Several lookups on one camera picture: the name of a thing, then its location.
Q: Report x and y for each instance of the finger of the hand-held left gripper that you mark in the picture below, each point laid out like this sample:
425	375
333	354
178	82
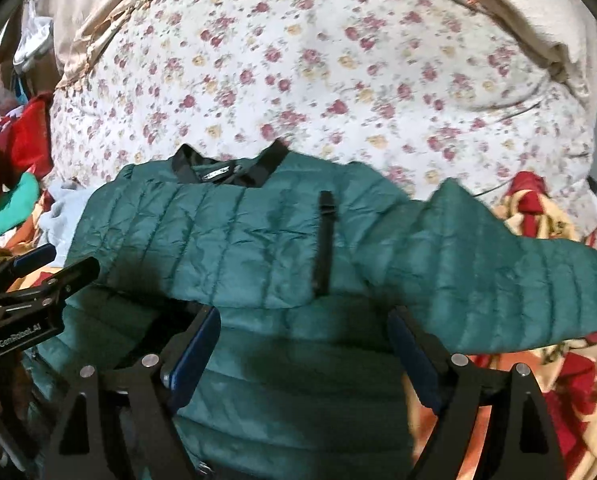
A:
73	275
31	259

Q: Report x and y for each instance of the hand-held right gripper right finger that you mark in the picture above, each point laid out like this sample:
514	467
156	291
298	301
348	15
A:
418	360

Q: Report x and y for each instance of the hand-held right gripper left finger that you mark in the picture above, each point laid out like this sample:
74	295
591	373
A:
194	355

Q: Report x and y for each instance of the green puffer jacket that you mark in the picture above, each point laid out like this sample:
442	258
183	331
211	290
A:
258	240

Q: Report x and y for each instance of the green garment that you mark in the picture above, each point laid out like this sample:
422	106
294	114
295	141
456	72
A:
13	205

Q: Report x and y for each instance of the light blue garment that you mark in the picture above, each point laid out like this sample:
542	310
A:
68	210

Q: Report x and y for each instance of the red garment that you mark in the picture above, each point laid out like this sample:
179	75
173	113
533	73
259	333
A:
21	135

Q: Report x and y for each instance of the red and yellow printed blanket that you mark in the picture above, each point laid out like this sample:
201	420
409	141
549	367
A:
578	390

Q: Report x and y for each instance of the white garment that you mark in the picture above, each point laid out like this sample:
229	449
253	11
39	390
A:
31	42

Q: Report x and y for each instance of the white floral quilt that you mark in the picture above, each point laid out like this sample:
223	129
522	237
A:
328	60

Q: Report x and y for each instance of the beige satin-edged blanket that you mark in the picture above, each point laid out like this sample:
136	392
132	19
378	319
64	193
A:
553	5

